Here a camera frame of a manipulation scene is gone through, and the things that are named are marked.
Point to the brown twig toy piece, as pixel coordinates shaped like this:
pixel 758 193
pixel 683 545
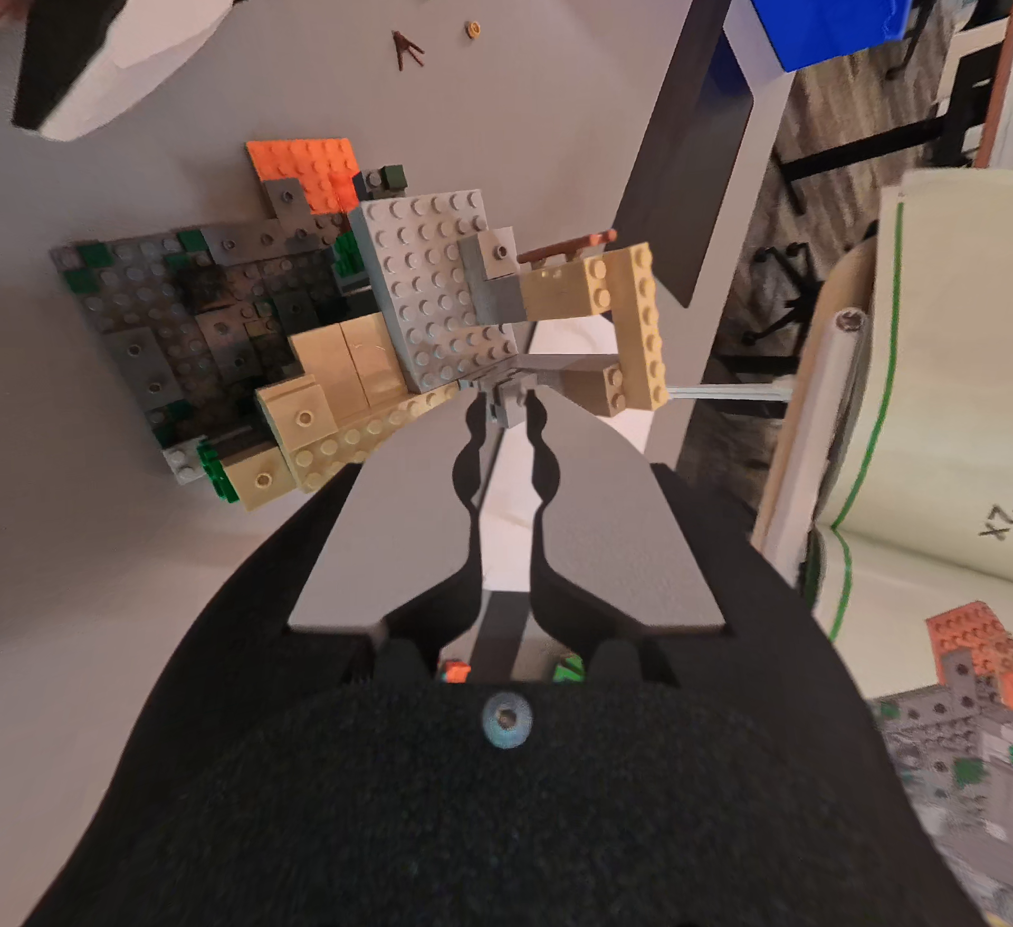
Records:
pixel 407 50

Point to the grey striped small brick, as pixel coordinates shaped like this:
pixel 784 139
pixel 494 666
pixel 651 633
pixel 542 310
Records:
pixel 506 405

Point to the black table frame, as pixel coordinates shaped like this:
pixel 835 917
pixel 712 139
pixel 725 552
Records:
pixel 870 143

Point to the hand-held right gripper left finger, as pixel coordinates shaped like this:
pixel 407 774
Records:
pixel 380 563

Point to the open instruction booklet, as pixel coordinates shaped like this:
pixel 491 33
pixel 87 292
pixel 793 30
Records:
pixel 934 389

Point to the grey desk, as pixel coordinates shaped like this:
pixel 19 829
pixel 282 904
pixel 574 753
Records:
pixel 79 626

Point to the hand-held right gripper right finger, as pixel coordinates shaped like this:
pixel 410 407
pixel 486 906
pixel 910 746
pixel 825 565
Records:
pixel 625 563

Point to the toy brick building model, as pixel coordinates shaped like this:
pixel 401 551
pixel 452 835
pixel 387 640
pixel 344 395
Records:
pixel 427 270

